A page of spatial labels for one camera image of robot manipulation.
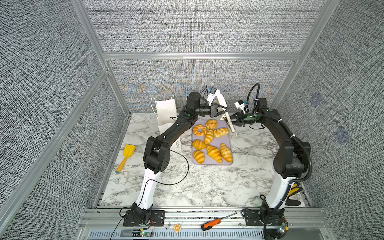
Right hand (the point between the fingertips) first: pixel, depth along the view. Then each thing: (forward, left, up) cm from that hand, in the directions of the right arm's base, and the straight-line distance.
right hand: (227, 120), depth 86 cm
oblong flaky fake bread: (+6, +1, -18) cm, 19 cm away
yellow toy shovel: (-7, +62, -21) cm, 66 cm away
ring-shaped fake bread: (+7, +13, -20) cm, 24 cm away
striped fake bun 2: (-12, +16, -18) cm, 27 cm away
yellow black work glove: (-31, -35, -21) cm, 51 cm away
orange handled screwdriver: (-48, +13, -20) cm, 53 cm away
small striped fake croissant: (+3, +9, -19) cm, 21 cm away
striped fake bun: (-4, +16, -18) cm, 24 cm away
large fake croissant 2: (-10, -1, -18) cm, 21 cm away
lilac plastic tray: (-1, +7, -20) cm, 22 cm away
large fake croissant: (-11, +7, -18) cm, 22 cm away
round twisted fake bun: (+13, +6, -17) cm, 22 cm away
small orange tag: (-49, +27, -21) cm, 60 cm away
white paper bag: (+11, +36, -5) cm, 38 cm away
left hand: (-2, +1, +9) cm, 9 cm away
